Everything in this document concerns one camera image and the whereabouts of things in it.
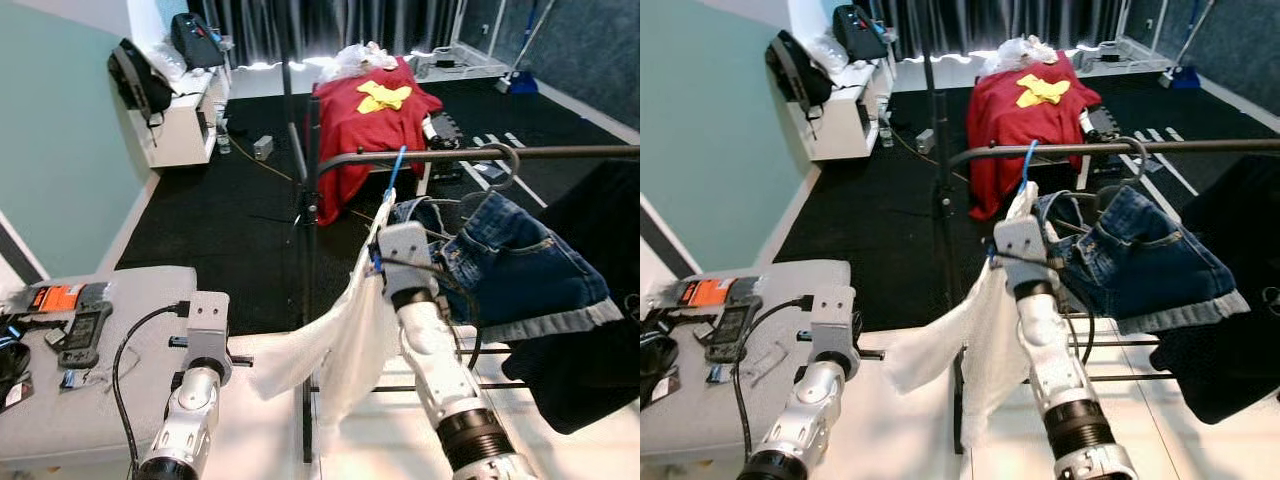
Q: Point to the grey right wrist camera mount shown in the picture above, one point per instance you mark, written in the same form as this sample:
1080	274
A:
405	250
1020	245

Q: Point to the black handheld controller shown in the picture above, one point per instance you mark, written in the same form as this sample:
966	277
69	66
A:
735	330
85	335

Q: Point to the white cabinet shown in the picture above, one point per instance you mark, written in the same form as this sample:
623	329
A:
845	125
185	130

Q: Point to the white shirt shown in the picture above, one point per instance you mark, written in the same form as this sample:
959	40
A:
340	330
985	340

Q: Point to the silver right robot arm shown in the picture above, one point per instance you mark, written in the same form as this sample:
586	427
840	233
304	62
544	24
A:
440	360
1050	350

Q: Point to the black electronic device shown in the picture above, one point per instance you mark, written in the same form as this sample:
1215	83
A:
1102	122
445	132

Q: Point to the grey upholstered ottoman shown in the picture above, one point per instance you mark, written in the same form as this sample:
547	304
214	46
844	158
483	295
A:
700	420
90	400

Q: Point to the clear plastic bottle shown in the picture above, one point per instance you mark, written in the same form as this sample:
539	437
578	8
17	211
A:
885	133
222	140

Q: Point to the black bag with red tag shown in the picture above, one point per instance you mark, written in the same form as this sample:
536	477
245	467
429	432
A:
195	40
858	35

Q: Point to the red cloth with yellow star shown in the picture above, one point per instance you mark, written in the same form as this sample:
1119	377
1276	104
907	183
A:
1005	130
350	130

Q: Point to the black metal clothes rack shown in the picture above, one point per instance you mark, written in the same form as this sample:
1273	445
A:
1200	145
560	152

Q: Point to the orange and black device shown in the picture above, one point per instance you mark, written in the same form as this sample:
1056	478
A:
710	292
60	297

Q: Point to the dark curtain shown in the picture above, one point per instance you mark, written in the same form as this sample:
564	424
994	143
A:
1000	20
320	25

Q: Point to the black backpack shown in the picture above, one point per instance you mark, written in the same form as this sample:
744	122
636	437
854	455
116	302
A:
795	70
135	80

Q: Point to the blue denim shorts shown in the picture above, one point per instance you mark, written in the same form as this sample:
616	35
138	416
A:
520	270
1150	260

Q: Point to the small grey box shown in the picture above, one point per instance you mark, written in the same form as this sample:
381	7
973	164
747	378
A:
262	148
926	142

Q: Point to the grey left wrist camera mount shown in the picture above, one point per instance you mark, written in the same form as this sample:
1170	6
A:
832	320
208	320

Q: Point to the black shirt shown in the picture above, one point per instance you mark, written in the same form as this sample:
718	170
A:
1230	350
590	370

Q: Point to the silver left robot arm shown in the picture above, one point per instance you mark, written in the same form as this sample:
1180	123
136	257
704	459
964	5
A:
810	420
190	420

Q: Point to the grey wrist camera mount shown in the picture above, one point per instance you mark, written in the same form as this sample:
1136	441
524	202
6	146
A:
832	320
405	250
208	320
1020	245

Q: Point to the black clothes hanger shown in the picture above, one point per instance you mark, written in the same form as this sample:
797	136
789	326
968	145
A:
516	165
1147	158

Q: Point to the white plastic bag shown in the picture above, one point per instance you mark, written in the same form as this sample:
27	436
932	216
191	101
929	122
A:
1015	52
355	60

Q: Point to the blue broom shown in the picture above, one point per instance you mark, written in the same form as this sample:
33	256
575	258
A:
518	82
1182	77

